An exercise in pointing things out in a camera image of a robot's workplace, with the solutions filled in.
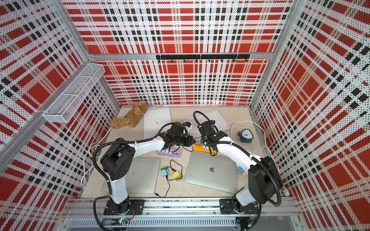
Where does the black cable laptop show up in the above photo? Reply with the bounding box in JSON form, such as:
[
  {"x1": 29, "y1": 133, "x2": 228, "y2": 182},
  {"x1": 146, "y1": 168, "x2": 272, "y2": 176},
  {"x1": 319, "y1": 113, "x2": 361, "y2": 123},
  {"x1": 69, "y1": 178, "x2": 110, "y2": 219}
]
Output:
[{"x1": 166, "y1": 159, "x2": 184, "y2": 182}]

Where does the teal charger adapter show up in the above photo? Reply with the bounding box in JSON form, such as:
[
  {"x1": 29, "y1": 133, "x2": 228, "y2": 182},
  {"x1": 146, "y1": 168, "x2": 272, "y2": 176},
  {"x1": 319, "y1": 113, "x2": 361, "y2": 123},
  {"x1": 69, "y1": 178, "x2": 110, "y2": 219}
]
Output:
[{"x1": 161, "y1": 167, "x2": 169, "y2": 177}]

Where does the black cable of teal charger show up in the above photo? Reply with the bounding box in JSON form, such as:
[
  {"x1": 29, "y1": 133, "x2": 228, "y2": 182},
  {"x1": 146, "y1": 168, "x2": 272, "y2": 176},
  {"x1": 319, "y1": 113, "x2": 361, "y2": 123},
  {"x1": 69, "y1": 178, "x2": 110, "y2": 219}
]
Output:
[{"x1": 154, "y1": 175, "x2": 171, "y2": 198}]

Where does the yellow charger adapter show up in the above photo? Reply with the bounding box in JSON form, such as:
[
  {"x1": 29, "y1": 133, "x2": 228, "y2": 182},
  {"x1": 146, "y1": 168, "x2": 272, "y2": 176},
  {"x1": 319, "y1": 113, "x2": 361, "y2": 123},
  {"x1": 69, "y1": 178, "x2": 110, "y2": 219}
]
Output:
[{"x1": 172, "y1": 171, "x2": 182, "y2": 180}]

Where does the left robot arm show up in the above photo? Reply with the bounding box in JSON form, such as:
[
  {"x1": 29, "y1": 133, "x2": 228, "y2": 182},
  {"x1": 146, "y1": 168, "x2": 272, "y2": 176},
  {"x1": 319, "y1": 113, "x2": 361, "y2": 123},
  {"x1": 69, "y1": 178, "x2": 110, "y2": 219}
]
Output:
[{"x1": 92, "y1": 122, "x2": 196, "y2": 205}]

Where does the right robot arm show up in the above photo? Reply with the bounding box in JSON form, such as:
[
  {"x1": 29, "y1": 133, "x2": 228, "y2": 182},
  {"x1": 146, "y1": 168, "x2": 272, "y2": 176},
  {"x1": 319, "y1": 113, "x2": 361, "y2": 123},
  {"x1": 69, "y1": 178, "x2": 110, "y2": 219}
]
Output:
[{"x1": 193, "y1": 111, "x2": 282, "y2": 208}]

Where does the white laptop back right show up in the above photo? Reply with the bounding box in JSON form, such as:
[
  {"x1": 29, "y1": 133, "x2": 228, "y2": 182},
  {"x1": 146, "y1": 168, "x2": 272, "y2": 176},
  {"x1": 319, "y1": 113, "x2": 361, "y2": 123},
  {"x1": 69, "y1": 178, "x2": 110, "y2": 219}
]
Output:
[{"x1": 184, "y1": 110, "x2": 230, "y2": 138}]

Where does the white laptop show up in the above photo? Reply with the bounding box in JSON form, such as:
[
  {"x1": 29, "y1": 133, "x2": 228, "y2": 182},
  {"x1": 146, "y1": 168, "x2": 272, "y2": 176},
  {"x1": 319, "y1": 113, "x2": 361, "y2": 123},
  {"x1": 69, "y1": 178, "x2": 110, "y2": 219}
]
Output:
[
  {"x1": 144, "y1": 108, "x2": 172, "y2": 139},
  {"x1": 184, "y1": 110, "x2": 230, "y2": 138}
]

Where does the white laptop back left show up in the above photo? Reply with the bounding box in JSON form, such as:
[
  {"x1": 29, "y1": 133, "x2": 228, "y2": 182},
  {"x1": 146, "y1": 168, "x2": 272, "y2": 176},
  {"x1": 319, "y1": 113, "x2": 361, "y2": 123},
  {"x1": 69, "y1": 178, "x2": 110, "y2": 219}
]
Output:
[{"x1": 144, "y1": 108, "x2": 172, "y2": 139}]

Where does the silver laptop front right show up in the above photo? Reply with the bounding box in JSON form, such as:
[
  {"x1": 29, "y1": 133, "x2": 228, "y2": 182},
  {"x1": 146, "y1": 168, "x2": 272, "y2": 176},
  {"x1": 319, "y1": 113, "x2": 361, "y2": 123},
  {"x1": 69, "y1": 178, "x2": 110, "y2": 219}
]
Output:
[{"x1": 185, "y1": 151, "x2": 238, "y2": 193}]

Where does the silver laptop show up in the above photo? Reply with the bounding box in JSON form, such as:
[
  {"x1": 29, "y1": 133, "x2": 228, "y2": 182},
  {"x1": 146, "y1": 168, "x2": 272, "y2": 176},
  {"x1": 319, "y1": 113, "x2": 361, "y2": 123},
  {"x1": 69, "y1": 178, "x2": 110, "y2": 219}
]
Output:
[
  {"x1": 185, "y1": 151, "x2": 238, "y2": 193},
  {"x1": 101, "y1": 156, "x2": 161, "y2": 194}
]

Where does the silver laptop front left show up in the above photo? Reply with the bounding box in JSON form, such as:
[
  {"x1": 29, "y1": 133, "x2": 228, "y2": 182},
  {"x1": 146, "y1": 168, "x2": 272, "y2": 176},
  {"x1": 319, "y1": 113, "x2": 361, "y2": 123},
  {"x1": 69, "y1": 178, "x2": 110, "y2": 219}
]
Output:
[{"x1": 101, "y1": 156, "x2": 161, "y2": 194}]

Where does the purple power strip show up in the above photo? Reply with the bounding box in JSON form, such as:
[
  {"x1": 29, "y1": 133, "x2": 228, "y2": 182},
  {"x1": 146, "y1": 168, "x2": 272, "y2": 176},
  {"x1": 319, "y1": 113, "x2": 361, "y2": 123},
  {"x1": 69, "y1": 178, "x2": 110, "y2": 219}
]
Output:
[{"x1": 157, "y1": 147, "x2": 181, "y2": 158}]

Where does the orange power strip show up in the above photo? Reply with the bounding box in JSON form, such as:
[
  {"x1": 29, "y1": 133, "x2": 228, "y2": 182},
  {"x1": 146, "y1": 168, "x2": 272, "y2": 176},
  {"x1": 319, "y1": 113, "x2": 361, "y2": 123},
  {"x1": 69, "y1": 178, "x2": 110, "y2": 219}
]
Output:
[{"x1": 194, "y1": 143, "x2": 217, "y2": 156}]

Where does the teal alarm clock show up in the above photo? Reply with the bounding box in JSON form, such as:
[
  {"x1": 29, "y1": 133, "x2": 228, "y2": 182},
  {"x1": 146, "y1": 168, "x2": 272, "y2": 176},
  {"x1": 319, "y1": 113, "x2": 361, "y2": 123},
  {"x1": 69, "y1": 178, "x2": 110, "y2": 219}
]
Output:
[{"x1": 238, "y1": 129, "x2": 254, "y2": 143}]

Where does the pink plush doll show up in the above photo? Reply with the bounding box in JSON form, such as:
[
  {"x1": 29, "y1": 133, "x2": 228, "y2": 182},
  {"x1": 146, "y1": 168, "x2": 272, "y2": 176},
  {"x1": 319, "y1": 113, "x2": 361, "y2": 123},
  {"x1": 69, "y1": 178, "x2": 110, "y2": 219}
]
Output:
[{"x1": 236, "y1": 164, "x2": 247, "y2": 176}]

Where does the brown teddy bear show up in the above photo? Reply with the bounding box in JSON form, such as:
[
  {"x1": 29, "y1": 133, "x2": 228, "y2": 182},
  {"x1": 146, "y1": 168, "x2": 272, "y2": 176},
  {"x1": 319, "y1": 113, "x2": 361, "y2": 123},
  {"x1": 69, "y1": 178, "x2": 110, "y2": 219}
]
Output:
[{"x1": 111, "y1": 101, "x2": 148, "y2": 130}]

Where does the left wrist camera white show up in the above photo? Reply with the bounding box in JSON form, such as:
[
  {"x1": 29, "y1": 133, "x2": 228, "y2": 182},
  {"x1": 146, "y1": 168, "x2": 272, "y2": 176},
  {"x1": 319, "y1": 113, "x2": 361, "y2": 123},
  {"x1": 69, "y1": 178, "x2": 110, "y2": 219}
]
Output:
[{"x1": 184, "y1": 121, "x2": 193, "y2": 129}]

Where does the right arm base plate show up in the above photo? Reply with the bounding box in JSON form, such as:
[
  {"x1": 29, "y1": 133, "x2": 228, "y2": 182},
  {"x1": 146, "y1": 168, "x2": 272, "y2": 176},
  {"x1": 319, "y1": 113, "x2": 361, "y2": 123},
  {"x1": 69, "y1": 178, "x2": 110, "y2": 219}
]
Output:
[{"x1": 219, "y1": 198, "x2": 259, "y2": 215}]

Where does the black hook rail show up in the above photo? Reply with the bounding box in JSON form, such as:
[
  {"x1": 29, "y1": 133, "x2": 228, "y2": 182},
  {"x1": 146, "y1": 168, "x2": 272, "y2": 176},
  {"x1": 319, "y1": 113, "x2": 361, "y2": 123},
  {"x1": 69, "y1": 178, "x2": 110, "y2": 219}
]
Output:
[{"x1": 156, "y1": 54, "x2": 251, "y2": 61}]

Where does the white cable of purple strip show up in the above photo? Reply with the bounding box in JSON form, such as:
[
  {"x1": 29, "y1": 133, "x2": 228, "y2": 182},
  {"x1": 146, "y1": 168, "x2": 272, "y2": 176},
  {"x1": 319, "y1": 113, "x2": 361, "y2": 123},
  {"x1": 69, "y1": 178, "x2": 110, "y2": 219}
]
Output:
[{"x1": 79, "y1": 126, "x2": 110, "y2": 185}]

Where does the white cable of orange strip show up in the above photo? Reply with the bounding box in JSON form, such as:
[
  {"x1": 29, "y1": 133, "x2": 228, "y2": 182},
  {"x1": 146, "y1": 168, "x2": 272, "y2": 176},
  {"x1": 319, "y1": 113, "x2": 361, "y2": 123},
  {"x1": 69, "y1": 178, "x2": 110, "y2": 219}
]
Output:
[{"x1": 229, "y1": 120, "x2": 290, "y2": 197}]

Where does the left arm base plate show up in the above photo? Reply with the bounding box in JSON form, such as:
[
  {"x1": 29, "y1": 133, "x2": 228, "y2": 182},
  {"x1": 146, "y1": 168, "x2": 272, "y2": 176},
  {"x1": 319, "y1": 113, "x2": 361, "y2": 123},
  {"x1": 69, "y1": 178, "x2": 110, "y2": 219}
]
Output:
[{"x1": 104, "y1": 199, "x2": 145, "y2": 216}]

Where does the white wire basket shelf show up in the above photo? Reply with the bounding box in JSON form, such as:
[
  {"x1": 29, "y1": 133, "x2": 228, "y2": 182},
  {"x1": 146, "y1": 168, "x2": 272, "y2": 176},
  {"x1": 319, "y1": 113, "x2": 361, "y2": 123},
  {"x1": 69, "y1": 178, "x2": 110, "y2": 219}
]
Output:
[{"x1": 43, "y1": 63, "x2": 105, "y2": 123}]

